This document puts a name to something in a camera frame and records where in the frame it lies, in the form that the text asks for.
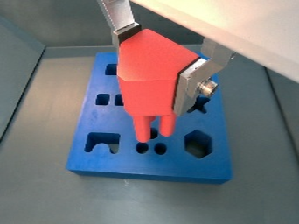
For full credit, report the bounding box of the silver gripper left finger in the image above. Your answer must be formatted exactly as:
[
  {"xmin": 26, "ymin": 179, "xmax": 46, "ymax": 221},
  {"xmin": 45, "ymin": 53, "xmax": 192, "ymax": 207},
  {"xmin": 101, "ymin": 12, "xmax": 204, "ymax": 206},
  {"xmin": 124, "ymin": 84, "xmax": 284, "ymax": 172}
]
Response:
[{"xmin": 97, "ymin": 0, "xmax": 141, "ymax": 47}]

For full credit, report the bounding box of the blue shape sorting block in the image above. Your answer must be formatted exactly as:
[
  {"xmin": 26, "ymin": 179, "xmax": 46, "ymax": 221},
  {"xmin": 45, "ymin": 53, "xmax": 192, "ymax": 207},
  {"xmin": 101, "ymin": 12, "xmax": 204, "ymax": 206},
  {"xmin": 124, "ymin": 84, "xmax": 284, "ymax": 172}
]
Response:
[{"xmin": 66, "ymin": 52, "xmax": 232, "ymax": 184}]

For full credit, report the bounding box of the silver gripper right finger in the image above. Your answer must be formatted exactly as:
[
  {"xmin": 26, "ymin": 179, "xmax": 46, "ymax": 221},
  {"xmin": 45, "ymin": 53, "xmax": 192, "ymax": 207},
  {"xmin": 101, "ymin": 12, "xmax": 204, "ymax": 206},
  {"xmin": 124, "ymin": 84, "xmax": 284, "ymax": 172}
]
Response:
[{"xmin": 172, "ymin": 38, "xmax": 233, "ymax": 116}]

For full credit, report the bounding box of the red three prong object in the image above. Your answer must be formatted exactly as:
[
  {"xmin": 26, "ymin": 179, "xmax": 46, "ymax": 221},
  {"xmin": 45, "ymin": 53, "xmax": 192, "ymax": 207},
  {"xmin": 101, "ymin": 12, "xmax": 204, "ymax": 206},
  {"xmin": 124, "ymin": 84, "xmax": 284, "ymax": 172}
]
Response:
[{"xmin": 116, "ymin": 29, "xmax": 198, "ymax": 143}]

